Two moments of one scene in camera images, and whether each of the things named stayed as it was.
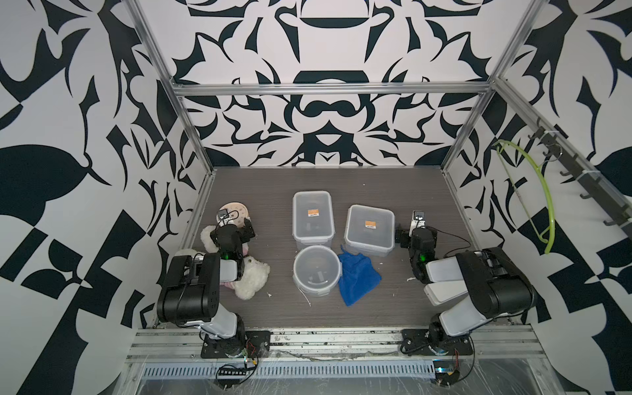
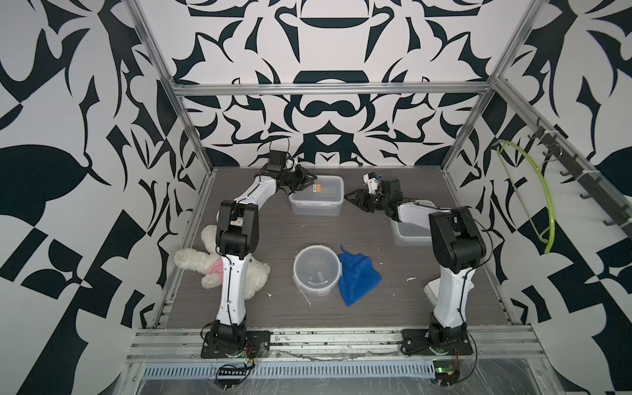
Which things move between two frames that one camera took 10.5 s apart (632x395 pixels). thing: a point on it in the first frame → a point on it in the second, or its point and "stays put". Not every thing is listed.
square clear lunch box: [369, 230] → [415, 227]
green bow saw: [522, 196] stays put
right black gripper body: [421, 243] → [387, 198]
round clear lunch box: [317, 269] stays put
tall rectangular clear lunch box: [313, 218] → [324, 198]
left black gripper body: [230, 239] → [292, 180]
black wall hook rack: [619, 216] stays put
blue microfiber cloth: [359, 276] stays put
